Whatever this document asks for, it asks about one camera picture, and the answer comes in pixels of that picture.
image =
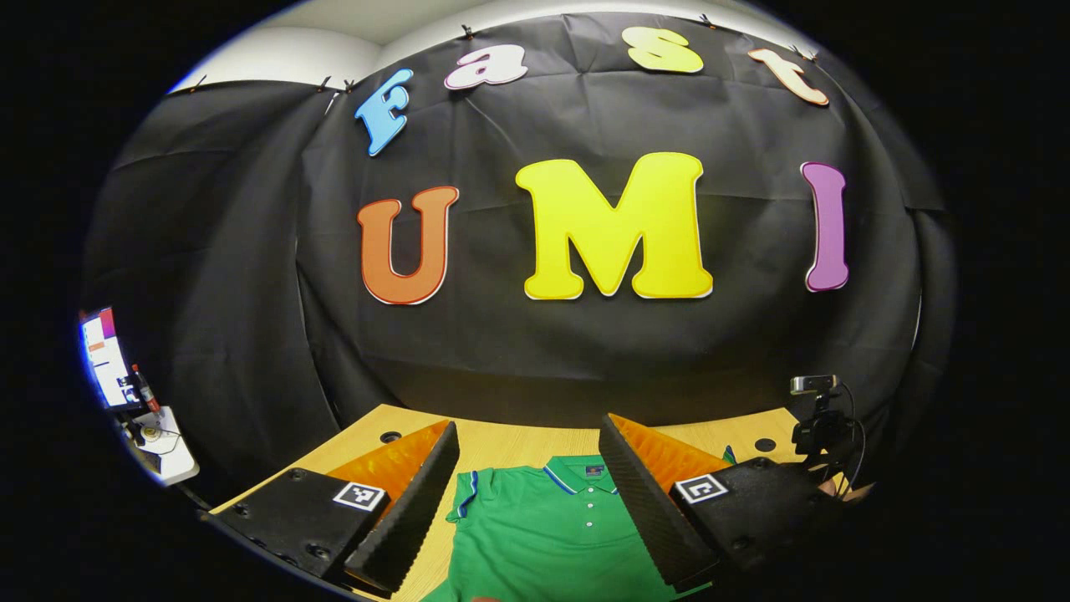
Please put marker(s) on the computer monitor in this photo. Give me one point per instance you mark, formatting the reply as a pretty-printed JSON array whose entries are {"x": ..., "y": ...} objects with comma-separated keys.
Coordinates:
[{"x": 104, "y": 359}]

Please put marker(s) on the black backdrop cloth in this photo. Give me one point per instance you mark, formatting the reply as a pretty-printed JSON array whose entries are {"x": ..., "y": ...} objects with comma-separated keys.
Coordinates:
[{"x": 535, "y": 351}]

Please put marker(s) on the white side table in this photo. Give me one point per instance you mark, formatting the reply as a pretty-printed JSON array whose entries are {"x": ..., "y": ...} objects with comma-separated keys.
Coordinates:
[{"x": 167, "y": 451}]

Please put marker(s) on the green T-shirt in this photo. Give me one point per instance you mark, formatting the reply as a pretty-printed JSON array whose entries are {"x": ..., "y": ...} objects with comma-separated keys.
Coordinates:
[{"x": 543, "y": 543}]

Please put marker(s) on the grey webcam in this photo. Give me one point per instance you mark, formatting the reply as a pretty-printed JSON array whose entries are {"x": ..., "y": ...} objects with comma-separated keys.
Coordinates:
[{"x": 813, "y": 384}]

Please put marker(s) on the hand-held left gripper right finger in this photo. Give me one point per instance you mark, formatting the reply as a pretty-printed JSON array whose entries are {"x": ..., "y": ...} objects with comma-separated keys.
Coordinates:
[{"x": 639, "y": 502}]

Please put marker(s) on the row of black backdrop clips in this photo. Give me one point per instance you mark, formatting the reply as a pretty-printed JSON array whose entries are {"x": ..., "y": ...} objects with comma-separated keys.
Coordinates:
[{"x": 466, "y": 33}]

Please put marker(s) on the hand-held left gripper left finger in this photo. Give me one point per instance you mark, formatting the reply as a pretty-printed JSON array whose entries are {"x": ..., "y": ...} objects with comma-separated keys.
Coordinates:
[{"x": 410, "y": 518}]

